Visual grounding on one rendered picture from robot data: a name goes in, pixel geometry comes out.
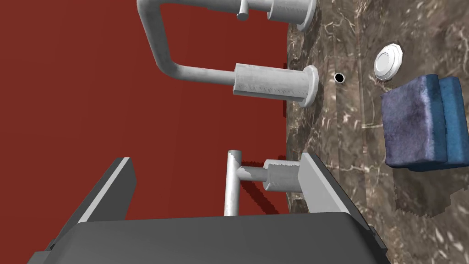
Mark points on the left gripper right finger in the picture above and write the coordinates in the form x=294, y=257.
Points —
x=317, y=190

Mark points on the grey curved faucet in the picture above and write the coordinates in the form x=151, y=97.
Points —
x=271, y=85

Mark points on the blue sponge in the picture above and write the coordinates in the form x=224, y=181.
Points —
x=414, y=121

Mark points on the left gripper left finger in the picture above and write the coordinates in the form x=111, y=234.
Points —
x=110, y=194

